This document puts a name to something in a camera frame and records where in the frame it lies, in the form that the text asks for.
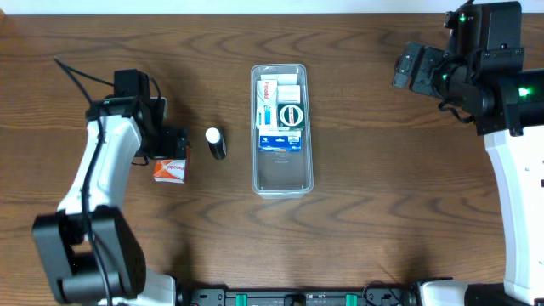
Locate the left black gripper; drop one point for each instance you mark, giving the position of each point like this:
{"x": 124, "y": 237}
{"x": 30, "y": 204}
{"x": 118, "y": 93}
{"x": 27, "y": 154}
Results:
{"x": 177, "y": 142}

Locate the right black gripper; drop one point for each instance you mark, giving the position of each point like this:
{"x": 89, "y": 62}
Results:
{"x": 419, "y": 68}

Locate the red Panadol box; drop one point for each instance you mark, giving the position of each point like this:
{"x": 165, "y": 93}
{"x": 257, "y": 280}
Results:
{"x": 172, "y": 171}

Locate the black bottle white cap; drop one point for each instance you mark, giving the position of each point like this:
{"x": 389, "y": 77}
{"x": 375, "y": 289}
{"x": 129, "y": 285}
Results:
{"x": 216, "y": 143}

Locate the blue tall box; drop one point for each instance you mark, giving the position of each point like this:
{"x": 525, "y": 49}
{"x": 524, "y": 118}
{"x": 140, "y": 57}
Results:
{"x": 274, "y": 139}

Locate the white Panadol box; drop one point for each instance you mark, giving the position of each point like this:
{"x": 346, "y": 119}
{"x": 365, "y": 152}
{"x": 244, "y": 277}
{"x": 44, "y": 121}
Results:
{"x": 266, "y": 99}

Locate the clear plastic container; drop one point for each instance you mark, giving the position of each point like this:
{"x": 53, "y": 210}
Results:
{"x": 277, "y": 174}

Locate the green square box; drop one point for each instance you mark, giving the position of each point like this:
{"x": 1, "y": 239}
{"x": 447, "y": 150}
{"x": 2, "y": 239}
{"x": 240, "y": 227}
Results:
{"x": 291, "y": 117}

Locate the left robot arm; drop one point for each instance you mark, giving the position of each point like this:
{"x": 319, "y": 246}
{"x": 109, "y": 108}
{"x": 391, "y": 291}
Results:
{"x": 87, "y": 249}

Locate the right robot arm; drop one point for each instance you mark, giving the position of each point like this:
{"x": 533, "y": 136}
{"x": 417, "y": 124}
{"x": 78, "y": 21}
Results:
{"x": 505, "y": 103}

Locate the black mounting rail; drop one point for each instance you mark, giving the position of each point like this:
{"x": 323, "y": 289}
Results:
{"x": 369, "y": 296}

